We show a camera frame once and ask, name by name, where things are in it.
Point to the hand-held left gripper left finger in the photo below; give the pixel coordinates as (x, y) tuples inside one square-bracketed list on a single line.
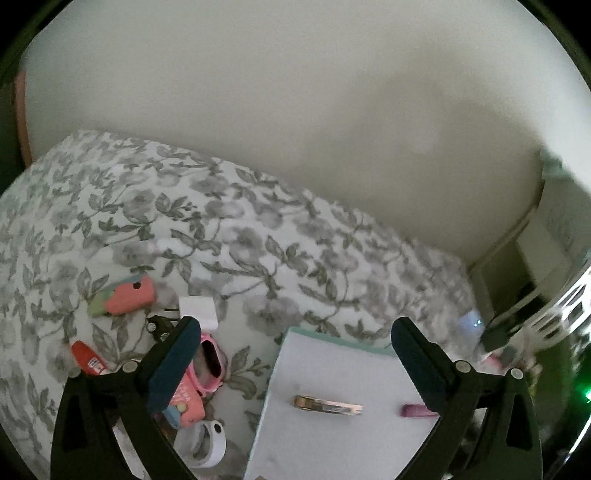
[(178, 360)]

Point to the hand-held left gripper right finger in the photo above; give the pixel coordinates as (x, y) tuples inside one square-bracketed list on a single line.
[(415, 364)]

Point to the white smartwatch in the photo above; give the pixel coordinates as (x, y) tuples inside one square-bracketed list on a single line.
[(214, 443)]

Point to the white box with teal rim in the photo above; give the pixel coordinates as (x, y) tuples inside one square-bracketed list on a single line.
[(323, 369)]

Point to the small black toy car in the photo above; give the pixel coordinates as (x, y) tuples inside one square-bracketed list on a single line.
[(161, 327)]

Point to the pink smartwatch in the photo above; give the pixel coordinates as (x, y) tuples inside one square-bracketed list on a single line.
[(214, 364)]

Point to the magenta tube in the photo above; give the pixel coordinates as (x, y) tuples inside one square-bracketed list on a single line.
[(415, 410)]

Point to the white charger cube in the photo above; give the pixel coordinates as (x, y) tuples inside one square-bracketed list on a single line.
[(198, 309)]

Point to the coral and green case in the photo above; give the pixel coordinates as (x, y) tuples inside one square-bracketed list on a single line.
[(129, 295)]

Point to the dark grey object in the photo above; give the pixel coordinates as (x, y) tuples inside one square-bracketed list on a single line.
[(498, 337)]

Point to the red tube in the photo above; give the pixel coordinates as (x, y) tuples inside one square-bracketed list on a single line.
[(85, 355)]

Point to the gold metal bar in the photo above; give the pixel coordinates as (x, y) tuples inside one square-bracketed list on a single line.
[(328, 406)]

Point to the grey floral bedspread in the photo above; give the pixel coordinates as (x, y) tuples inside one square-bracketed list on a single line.
[(231, 230)]

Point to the white plastic basket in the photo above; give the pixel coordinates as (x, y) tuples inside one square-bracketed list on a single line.
[(568, 304)]

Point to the white furniture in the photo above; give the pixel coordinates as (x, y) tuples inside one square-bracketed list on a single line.
[(545, 244)]

